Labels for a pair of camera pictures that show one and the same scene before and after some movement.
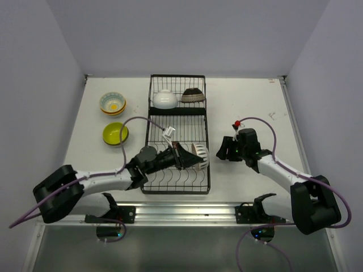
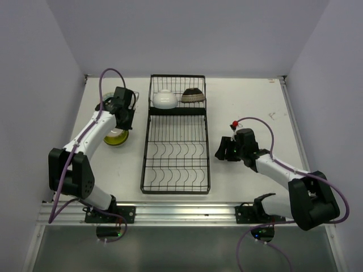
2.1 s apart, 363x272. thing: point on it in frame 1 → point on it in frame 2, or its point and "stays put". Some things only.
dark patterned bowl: x=192 y=95 stays put
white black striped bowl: x=202 y=151 → x=115 y=132
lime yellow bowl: x=112 y=133 stays put
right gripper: x=227 y=142 stays put
